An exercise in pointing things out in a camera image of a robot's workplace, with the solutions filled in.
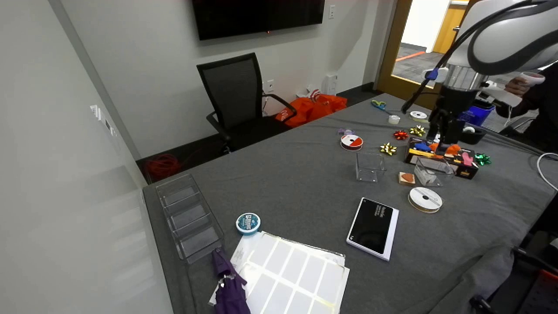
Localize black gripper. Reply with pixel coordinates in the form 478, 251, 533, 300
430, 85, 478, 146

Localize yellow bar block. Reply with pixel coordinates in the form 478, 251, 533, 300
406, 148, 436, 160

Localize black tray of blocks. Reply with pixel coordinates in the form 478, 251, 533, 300
404, 138, 481, 181

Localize clear plastic compartment tray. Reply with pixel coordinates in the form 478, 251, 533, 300
153, 174, 225, 265

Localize black bowl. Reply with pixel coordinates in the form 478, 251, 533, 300
460, 124, 488, 146

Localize blue box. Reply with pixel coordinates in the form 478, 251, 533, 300
465, 103, 495, 127

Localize clear tape dispenser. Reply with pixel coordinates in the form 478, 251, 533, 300
413, 157, 458, 188

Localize green gift bow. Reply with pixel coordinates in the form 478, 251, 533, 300
472, 150, 493, 167

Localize white ribbon spool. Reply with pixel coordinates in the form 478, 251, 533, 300
406, 185, 444, 214

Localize blue green marker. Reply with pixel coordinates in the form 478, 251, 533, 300
369, 99, 394, 115

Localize small clear acrylic box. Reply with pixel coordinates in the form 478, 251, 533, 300
352, 151, 387, 185

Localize red and white round disc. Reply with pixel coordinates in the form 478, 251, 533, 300
338, 131, 366, 151

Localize person in dark clothing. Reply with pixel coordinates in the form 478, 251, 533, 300
504, 61, 558, 153

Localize black box with white border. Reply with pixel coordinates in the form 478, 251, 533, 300
345, 195, 401, 263

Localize orange bag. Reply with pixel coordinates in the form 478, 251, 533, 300
274, 92, 350, 129

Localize grey tablecloth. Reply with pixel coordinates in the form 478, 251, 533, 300
141, 92, 558, 314

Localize white label sheets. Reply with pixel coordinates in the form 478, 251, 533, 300
228, 230, 352, 314

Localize black office chair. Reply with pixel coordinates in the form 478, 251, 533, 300
195, 50, 300, 153

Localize blue tape roll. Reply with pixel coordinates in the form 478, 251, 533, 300
233, 211, 263, 235

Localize purple cloth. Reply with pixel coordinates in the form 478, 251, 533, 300
207, 247, 253, 314

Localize red bag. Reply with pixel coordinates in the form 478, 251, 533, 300
143, 153, 183, 183

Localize wooden door frame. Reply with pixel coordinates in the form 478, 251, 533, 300
375, 0, 495, 110

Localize white cable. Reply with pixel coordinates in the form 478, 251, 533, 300
533, 150, 558, 193

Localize white wall outlet box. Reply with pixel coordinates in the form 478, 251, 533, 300
322, 71, 342, 94

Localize black chair frame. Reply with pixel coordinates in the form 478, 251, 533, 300
469, 193, 558, 314

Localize black wall television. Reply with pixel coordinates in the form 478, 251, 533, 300
190, 0, 326, 42

